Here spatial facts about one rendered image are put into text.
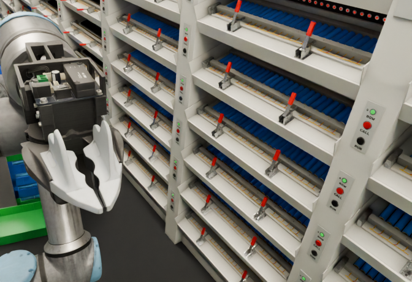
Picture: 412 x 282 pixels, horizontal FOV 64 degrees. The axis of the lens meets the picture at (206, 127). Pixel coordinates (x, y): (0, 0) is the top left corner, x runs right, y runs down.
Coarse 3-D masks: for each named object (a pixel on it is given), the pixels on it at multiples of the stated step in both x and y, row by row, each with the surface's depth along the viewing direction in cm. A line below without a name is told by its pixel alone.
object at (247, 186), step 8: (200, 152) 142; (208, 152) 138; (216, 160) 134; (224, 168) 130; (224, 176) 129; (232, 176) 128; (240, 184) 126; (248, 184) 123; (248, 192) 122; (256, 192) 120; (272, 208) 115; (280, 208) 113; (280, 216) 113; (288, 216) 111; (288, 224) 110; (296, 224) 108; (304, 232) 106
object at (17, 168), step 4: (8, 164) 161; (12, 164) 162; (16, 164) 163; (20, 164) 163; (24, 164) 164; (12, 168) 163; (16, 168) 164; (20, 168) 164; (24, 168) 165; (12, 172) 164; (16, 172) 165; (20, 172) 166; (24, 172) 166
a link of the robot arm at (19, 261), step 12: (12, 252) 106; (24, 252) 106; (0, 264) 103; (12, 264) 103; (24, 264) 103; (36, 264) 104; (0, 276) 99; (12, 276) 99; (24, 276) 99; (36, 276) 103
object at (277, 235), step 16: (192, 144) 140; (208, 144) 145; (192, 160) 140; (208, 160) 138; (224, 192) 125; (240, 208) 119; (256, 208) 118; (256, 224) 114; (272, 224) 112; (272, 240) 110; (288, 240) 107; (288, 256) 107
